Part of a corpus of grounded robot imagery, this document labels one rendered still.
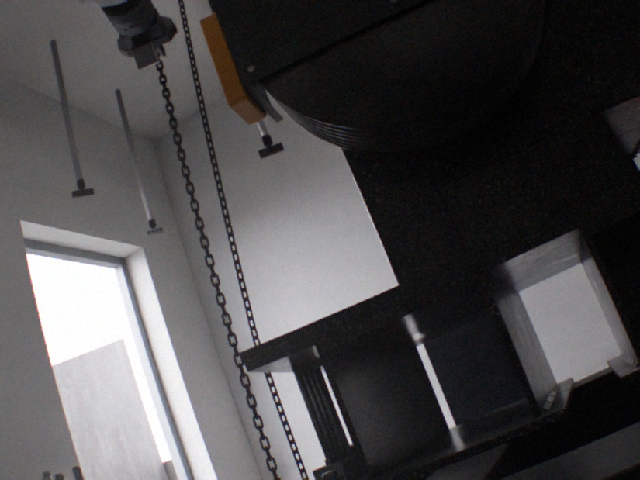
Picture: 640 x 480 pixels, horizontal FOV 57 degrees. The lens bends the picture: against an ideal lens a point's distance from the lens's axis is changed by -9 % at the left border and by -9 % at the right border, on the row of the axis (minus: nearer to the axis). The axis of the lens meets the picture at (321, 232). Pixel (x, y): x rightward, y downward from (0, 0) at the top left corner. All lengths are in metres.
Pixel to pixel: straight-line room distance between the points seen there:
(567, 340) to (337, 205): 1.42
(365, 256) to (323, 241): 0.26
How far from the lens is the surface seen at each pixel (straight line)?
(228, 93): 0.87
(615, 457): 0.43
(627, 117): 1.00
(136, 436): 8.33
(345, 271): 3.43
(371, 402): 0.94
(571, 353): 3.18
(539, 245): 0.85
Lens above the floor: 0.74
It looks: 18 degrees up
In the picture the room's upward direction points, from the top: 21 degrees counter-clockwise
